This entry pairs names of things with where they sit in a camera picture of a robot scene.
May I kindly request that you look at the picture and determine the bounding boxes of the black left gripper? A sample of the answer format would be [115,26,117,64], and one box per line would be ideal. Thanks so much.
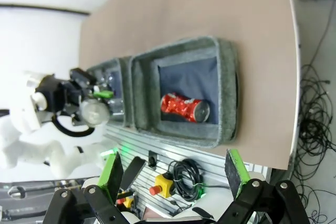
[35,74,116,120]

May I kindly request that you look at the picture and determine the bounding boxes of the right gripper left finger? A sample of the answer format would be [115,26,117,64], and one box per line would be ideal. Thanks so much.
[48,152,124,224]

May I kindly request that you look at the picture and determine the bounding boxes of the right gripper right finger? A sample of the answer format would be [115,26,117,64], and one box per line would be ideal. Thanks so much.
[217,148,311,224]

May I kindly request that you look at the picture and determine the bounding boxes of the crushed red can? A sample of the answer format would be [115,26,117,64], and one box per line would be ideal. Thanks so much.
[160,92,212,124]

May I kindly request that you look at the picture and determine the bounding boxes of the grey fabric basket labelled Plastic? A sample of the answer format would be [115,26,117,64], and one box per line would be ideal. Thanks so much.
[86,56,134,128]

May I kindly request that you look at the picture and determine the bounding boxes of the grey fabric basket labelled Can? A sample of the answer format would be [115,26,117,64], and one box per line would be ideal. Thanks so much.
[130,36,240,149]

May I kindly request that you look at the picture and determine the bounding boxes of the yellow emergency stop box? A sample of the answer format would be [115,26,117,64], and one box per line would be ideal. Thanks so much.
[115,190,135,209]
[149,172,175,199]

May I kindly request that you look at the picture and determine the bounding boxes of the flat black rectangular block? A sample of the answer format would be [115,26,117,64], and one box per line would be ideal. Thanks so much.
[121,156,146,191]

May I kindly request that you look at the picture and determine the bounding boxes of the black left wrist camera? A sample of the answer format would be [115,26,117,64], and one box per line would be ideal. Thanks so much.
[69,67,98,87]

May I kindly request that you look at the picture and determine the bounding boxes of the coiled black cable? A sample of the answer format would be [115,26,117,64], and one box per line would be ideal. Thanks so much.
[167,157,206,201]

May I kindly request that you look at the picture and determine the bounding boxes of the aluminium slotted base plate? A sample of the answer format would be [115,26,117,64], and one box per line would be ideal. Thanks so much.
[103,123,265,224]

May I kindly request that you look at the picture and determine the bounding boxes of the black floor cable tangle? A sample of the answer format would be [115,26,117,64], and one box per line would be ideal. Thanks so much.
[290,62,336,224]

